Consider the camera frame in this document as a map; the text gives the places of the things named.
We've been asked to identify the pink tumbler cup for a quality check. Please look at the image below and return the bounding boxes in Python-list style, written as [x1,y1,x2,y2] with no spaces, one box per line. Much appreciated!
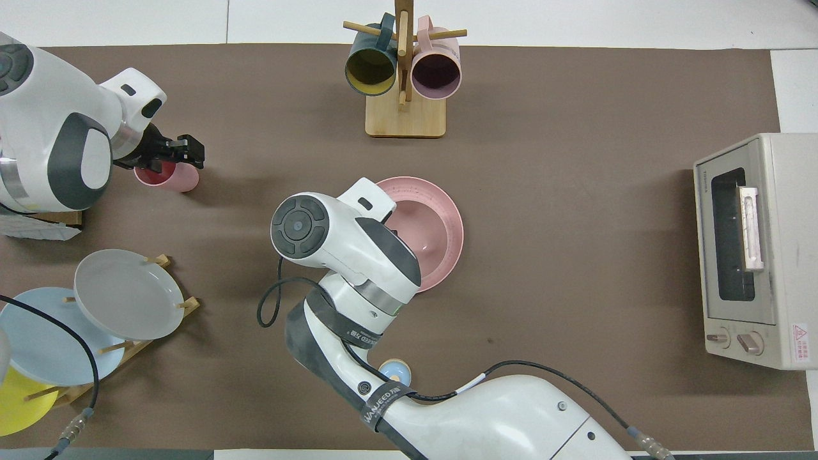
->
[134,160,199,194]

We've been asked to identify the dark teal mug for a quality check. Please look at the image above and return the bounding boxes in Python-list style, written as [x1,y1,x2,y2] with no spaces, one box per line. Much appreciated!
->
[345,13,399,97]

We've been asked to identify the yellow plate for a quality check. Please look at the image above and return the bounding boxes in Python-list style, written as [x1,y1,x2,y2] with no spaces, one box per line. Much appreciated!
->
[0,365,59,437]

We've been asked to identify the pink speckled plate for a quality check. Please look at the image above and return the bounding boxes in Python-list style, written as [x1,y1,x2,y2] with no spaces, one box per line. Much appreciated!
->
[376,176,465,293]

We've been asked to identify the wooden plate rack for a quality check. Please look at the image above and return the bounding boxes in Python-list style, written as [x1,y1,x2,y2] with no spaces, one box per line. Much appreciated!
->
[26,254,201,410]

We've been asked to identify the wooden mug tree stand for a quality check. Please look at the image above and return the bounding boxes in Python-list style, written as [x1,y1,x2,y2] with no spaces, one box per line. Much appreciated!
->
[343,0,468,139]

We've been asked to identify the wooden box with wire basket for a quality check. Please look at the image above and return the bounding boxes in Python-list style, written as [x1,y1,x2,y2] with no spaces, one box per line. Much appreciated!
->
[0,208,84,242]

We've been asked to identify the pink bowl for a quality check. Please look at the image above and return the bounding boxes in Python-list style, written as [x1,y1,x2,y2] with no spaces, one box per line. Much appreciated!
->
[385,198,448,272]

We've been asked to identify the grey plate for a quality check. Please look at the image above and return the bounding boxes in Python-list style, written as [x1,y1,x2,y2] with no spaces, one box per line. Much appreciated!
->
[73,249,185,341]

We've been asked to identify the beige toaster oven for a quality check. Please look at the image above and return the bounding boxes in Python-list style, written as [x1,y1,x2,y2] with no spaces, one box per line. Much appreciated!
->
[693,133,818,371]

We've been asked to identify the pink mug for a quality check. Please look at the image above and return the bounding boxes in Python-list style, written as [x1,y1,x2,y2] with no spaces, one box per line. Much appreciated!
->
[411,15,462,101]

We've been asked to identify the brown table mat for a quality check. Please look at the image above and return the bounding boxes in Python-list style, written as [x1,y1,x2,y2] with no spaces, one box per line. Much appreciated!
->
[0,43,814,451]

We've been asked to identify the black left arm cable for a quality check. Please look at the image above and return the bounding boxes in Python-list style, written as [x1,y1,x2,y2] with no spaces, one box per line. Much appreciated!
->
[0,295,100,460]

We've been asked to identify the light blue plate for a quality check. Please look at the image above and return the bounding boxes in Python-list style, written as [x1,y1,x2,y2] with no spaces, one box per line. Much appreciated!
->
[0,287,126,387]

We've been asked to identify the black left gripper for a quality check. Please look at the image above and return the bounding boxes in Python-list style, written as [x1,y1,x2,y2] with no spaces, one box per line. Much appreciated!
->
[114,123,206,172]

